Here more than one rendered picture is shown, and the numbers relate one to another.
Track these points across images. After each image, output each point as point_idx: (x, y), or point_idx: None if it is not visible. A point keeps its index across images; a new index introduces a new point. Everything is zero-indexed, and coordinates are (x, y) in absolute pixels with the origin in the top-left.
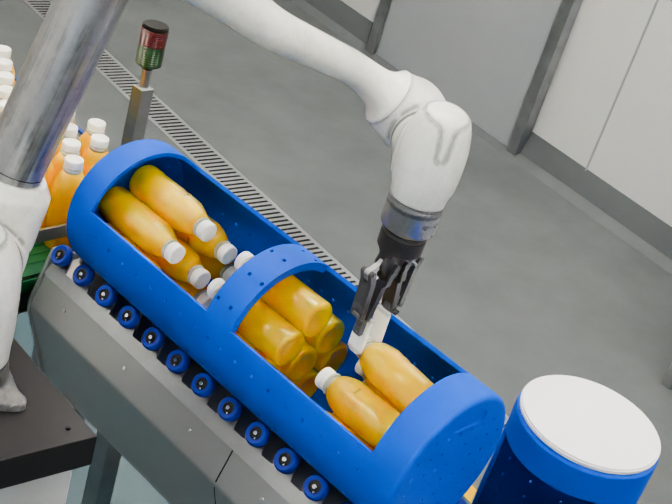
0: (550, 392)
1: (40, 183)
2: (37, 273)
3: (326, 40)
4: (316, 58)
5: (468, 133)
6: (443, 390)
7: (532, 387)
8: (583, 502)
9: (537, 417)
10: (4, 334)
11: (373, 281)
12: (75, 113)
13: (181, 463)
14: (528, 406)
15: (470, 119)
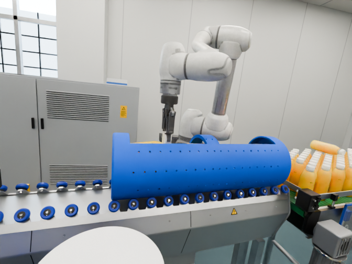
0: (143, 259)
1: (215, 114)
2: None
3: (200, 45)
4: (197, 50)
5: (164, 45)
6: (123, 132)
7: (153, 249)
8: None
9: (125, 232)
10: (182, 127)
11: (162, 111)
12: (328, 163)
13: None
14: (137, 234)
15: (169, 42)
